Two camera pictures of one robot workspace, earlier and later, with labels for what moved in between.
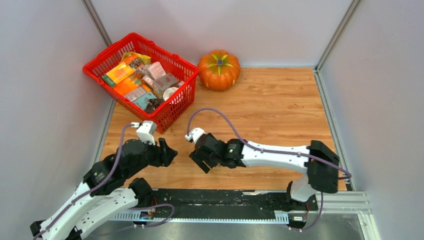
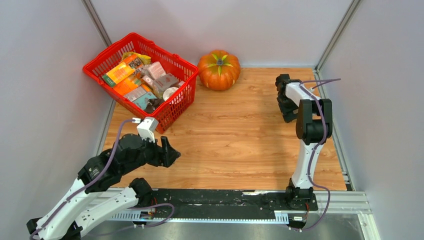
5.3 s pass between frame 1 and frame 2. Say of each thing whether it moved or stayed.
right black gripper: moved
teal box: stayed
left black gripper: stayed
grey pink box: stayed
